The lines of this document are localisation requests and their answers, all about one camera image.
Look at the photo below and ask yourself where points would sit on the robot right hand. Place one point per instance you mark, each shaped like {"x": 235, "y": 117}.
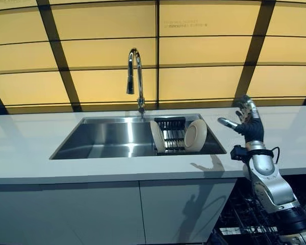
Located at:
{"x": 252, "y": 128}

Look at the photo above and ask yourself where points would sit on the cream round plate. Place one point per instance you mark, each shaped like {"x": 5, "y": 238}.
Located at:
{"x": 156, "y": 135}
{"x": 195, "y": 134}

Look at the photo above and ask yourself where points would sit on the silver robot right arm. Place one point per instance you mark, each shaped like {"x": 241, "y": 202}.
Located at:
{"x": 270, "y": 186}

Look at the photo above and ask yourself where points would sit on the black sink drying rack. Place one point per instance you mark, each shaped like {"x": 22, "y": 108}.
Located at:
{"x": 173, "y": 137}

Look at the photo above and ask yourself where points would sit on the white glossy cabinet door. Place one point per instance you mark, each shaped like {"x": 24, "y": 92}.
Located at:
{"x": 178, "y": 209}
{"x": 66, "y": 214}

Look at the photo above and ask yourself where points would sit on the chrome gooseneck faucet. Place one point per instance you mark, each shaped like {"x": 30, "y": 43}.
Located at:
{"x": 140, "y": 76}

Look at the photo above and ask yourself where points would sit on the stainless steel sink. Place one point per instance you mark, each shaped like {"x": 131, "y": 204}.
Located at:
{"x": 104, "y": 140}

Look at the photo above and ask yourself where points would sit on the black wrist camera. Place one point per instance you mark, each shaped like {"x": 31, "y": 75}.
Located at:
{"x": 237, "y": 152}

